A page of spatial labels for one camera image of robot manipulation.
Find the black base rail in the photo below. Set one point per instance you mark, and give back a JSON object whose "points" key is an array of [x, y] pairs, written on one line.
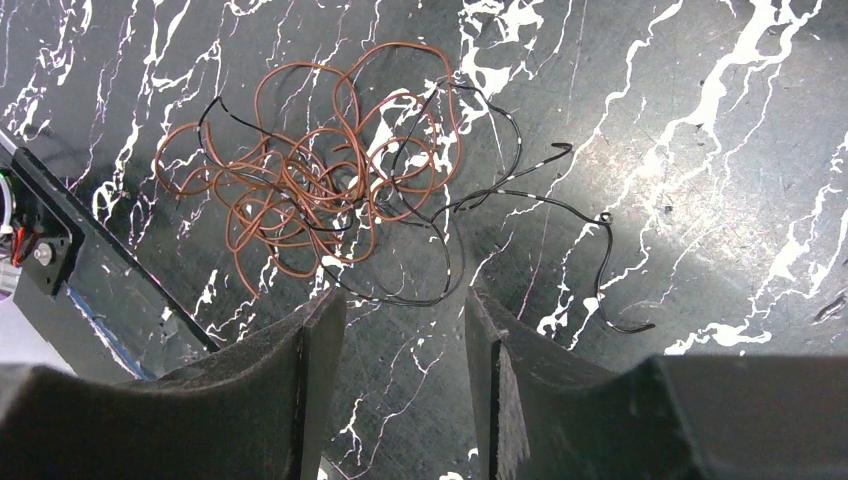
{"points": [[82, 291]]}

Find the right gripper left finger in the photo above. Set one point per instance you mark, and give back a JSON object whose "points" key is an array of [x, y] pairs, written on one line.
{"points": [[257, 409]]}

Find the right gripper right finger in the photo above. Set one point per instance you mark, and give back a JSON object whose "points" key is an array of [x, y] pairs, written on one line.
{"points": [[542, 412]]}

